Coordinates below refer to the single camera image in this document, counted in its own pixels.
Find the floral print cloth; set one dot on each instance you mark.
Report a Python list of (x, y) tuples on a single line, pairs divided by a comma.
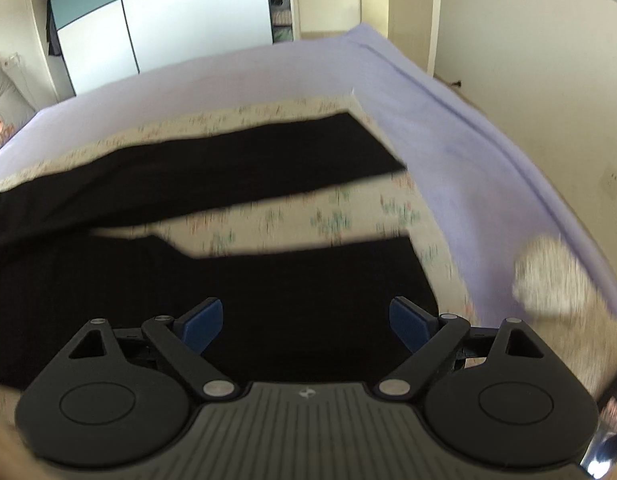
[(333, 217)]

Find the clothes on wardrobe shelves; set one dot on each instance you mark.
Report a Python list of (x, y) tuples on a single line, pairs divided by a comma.
[(280, 5)]

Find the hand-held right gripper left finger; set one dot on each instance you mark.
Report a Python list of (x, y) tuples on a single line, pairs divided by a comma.
[(204, 325)]

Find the beige fluffy plush toy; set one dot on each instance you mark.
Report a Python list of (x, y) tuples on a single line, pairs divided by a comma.
[(558, 290)]

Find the white and teal sliding wardrobe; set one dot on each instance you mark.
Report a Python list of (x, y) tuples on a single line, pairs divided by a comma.
[(178, 15)]

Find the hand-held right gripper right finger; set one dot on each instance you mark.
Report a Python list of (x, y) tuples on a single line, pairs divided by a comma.
[(408, 326)]

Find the white wall socket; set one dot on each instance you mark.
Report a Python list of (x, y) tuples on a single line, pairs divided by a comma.
[(613, 181)]

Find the purple blanket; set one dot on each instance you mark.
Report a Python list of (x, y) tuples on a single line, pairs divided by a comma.
[(448, 170)]

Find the grey sofa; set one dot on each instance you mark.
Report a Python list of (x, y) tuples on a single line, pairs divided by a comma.
[(6, 100)]

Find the black pants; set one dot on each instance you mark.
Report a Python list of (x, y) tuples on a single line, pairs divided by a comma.
[(268, 290)]

